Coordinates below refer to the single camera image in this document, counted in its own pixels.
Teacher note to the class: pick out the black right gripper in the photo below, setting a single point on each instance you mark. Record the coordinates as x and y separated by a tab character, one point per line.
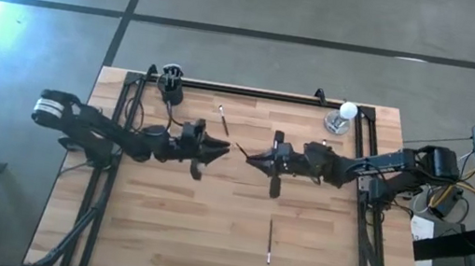
282	165

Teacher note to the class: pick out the long thin makeup brush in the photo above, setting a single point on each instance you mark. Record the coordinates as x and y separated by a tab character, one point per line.
270	239

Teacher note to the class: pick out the black mesh cup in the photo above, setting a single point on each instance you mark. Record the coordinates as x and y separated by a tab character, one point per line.
171	95

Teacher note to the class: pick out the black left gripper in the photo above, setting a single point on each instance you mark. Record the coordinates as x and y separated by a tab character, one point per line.
187	153

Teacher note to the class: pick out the black aluminium rig frame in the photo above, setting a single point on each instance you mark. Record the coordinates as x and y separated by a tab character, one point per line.
271	95

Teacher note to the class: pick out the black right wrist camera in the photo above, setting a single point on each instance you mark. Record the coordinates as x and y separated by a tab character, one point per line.
282	148

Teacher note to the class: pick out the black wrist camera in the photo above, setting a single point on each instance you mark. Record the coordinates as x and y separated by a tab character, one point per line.
282	148
193	131

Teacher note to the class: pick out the fluffy grey makeup brush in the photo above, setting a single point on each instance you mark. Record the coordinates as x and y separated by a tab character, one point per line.
167	70

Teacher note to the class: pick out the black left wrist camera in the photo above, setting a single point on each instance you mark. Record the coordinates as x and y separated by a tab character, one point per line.
193	131

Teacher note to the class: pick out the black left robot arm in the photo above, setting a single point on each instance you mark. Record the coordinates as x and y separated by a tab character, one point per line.
96	128

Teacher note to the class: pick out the pen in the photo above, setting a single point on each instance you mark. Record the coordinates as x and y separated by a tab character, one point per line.
223	121

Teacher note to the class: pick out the white paper sheet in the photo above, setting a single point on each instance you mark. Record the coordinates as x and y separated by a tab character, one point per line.
421	229

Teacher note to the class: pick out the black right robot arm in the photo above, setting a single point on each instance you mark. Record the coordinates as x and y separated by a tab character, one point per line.
379	166

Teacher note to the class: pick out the white bulb on chrome stand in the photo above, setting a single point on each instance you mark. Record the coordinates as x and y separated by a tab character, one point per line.
348	109

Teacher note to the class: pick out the black power supply box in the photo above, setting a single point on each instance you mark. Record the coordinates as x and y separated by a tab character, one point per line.
448	204

